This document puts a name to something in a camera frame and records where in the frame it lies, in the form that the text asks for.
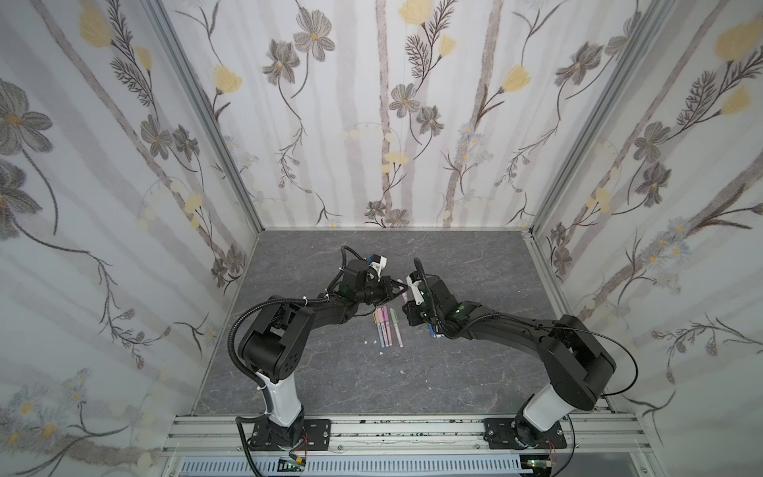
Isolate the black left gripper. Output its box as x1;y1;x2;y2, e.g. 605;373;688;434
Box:
354;276;409;305

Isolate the purple pastel pen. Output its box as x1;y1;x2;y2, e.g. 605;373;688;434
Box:
381;306;393;347

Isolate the green pastel pen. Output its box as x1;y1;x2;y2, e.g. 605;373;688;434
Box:
389;308;403;348

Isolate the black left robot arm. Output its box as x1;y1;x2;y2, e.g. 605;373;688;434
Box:
227;246;407;451

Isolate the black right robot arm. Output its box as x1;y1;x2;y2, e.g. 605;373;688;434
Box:
403;258;617;450

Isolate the pink pastel pen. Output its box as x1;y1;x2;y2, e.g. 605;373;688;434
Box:
376;308;389;348

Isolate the yellow pastel pen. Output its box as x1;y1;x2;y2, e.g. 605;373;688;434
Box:
373;309;385;348

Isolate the small circuit board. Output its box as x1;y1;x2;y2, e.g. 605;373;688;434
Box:
276;457;306;473

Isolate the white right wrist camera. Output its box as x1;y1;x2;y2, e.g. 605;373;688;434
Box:
407;271;424;305

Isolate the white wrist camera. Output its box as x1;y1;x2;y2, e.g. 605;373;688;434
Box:
407;271;424;305
366;254;387;281

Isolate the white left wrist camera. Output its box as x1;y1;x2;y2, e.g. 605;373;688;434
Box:
366;254;387;281

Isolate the white cable duct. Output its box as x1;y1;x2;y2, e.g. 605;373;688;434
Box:
178;455;526;477

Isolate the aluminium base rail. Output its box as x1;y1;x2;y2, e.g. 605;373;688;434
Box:
161;411;665;476

